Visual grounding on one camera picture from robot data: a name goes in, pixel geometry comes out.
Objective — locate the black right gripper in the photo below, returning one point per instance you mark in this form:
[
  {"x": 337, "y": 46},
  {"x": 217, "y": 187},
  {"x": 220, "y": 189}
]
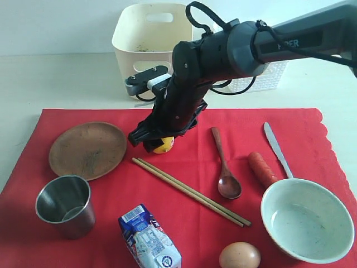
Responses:
[{"x": 178, "y": 102}]

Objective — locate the yellow lemon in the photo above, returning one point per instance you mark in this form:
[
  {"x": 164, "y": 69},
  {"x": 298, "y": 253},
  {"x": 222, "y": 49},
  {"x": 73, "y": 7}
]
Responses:
[{"x": 167, "y": 145}]

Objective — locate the blue white milk carton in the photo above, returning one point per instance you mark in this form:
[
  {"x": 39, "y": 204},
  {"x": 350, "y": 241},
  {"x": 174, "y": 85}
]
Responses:
[{"x": 148, "y": 243}]

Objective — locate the red sausage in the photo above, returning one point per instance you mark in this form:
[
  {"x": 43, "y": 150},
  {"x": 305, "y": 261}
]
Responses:
[{"x": 261, "y": 169}]

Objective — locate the brown egg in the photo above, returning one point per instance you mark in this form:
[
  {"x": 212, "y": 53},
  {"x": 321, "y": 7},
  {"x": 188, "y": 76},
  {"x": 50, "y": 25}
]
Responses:
[{"x": 240, "y": 254}]

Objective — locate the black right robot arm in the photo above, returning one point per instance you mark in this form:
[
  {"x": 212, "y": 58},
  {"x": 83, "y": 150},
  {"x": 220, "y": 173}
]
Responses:
[{"x": 327, "y": 34}]

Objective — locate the lower wooden chopstick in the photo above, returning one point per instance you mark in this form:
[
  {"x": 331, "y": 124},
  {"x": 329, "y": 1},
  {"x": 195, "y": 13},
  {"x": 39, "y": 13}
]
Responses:
[{"x": 187, "y": 190}]

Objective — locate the brown wooden plate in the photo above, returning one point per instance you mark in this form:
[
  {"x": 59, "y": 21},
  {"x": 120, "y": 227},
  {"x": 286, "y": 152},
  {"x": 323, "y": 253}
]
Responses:
[{"x": 90, "y": 150}]

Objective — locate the brown wooden spoon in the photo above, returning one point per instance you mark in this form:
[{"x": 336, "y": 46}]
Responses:
[{"x": 228, "y": 186}]

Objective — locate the stainless steel cup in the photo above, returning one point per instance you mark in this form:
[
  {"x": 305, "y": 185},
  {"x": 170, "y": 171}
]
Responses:
[{"x": 65, "y": 203}]

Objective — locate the cream plastic bin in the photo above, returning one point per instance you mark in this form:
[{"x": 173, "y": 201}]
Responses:
[{"x": 146, "y": 34}]

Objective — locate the red table cloth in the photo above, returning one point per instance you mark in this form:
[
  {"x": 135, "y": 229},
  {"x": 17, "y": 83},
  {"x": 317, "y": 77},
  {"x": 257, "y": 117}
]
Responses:
[{"x": 180, "y": 188}]

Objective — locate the silver table knife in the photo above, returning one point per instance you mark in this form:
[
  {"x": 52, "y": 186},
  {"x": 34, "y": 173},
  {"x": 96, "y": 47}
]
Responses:
[{"x": 276, "y": 149}]

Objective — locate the white woven plastic basket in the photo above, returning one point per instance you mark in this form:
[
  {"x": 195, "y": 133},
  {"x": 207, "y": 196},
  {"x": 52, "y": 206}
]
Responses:
[{"x": 267, "y": 78}]

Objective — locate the pale green bowl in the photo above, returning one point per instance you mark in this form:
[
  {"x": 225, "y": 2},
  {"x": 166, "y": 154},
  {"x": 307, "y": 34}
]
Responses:
[{"x": 307, "y": 221}]

